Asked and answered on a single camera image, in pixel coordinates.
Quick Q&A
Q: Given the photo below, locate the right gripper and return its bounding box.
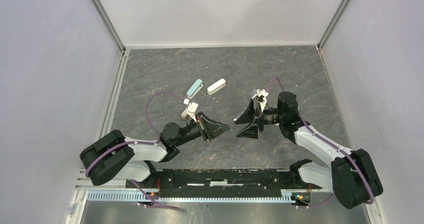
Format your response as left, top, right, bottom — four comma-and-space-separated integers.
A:
234, 99, 285, 140

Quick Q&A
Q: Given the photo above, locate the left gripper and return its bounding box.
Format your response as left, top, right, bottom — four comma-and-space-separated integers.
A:
174, 111, 230, 147

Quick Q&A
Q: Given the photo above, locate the small beige stapler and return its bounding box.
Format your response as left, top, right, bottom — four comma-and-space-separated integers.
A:
181, 108, 189, 120

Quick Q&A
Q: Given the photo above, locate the white stapler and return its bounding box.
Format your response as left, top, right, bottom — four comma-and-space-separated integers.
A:
207, 78, 226, 95

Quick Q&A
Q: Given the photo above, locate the light blue stapler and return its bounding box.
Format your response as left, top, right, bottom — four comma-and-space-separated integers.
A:
186, 79, 204, 99

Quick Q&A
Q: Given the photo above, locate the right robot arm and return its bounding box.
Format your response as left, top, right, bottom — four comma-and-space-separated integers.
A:
234, 90, 384, 210

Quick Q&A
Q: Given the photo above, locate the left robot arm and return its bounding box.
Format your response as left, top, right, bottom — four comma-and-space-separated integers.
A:
79, 112, 230, 188

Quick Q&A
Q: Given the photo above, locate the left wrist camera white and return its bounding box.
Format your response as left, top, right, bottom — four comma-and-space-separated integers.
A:
183, 98, 199, 123

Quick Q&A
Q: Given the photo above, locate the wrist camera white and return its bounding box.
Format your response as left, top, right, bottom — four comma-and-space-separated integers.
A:
251, 89, 269, 117
183, 98, 199, 123

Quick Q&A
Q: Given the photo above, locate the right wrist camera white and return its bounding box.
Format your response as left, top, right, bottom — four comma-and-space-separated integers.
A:
251, 89, 269, 117

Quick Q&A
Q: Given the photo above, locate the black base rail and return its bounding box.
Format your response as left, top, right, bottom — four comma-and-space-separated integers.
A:
138, 168, 320, 198

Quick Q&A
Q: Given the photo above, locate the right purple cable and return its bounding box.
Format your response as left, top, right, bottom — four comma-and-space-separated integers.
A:
264, 76, 375, 210

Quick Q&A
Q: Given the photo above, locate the white cable tray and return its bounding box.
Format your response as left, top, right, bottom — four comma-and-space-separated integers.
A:
86, 189, 311, 204

